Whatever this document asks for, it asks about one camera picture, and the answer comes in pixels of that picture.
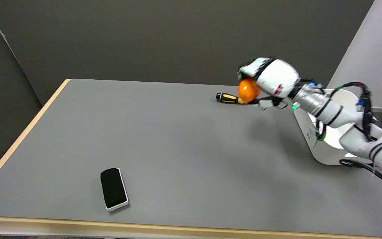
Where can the black yellow screwdriver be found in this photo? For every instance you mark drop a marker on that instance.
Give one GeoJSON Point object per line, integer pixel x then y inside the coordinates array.
{"type": "Point", "coordinates": [227, 98]}

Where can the black whiteboard eraser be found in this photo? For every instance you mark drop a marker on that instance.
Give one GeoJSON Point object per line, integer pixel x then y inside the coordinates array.
{"type": "Point", "coordinates": [113, 188]}

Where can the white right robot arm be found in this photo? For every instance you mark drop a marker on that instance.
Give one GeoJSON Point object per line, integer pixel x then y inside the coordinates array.
{"type": "Point", "coordinates": [343, 116]}

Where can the orange ball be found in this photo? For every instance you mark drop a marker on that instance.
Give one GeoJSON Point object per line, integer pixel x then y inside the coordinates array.
{"type": "Point", "coordinates": [248, 89]}

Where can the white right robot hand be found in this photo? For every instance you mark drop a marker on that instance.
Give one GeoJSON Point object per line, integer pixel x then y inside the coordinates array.
{"type": "Point", "coordinates": [277, 78]}

